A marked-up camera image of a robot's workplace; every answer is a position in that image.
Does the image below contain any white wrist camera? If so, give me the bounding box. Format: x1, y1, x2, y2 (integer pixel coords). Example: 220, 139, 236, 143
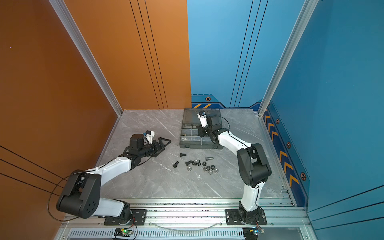
198, 111, 208, 128
144, 131, 155, 144

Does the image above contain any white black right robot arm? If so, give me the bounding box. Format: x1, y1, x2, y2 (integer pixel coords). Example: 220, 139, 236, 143
198, 111, 272, 225

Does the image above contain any left aluminium frame post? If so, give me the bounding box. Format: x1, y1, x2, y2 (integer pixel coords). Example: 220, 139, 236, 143
49, 0, 123, 117

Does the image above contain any clear grey compartment organizer box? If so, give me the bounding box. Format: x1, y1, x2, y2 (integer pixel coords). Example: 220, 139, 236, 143
179, 107, 225, 150

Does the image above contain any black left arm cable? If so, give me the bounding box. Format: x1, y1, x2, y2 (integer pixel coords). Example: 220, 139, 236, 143
47, 170, 82, 222

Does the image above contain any aluminium front rail frame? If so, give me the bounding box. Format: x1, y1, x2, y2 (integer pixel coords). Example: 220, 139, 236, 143
53, 196, 317, 240

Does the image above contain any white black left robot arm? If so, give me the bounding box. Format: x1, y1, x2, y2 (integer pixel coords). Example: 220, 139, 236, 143
56, 131, 172, 223

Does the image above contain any aluminium corner frame post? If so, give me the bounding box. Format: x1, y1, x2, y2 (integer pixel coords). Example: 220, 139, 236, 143
258, 0, 319, 117

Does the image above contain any small right circuit board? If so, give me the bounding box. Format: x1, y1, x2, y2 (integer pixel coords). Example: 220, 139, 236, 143
243, 228, 265, 240

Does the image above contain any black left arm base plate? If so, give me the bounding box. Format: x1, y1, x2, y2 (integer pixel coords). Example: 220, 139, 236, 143
104, 209, 147, 226

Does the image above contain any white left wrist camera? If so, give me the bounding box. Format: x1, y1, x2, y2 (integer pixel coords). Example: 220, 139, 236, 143
144, 131, 155, 144

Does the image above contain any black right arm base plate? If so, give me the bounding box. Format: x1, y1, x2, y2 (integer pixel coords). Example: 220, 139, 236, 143
225, 207, 268, 226

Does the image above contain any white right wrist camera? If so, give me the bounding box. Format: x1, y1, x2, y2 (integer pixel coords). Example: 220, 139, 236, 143
198, 111, 208, 128

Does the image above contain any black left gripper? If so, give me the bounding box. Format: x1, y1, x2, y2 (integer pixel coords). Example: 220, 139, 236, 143
138, 137, 171, 160

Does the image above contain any green circuit board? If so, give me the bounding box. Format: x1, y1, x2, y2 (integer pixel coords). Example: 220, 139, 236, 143
113, 228, 135, 240

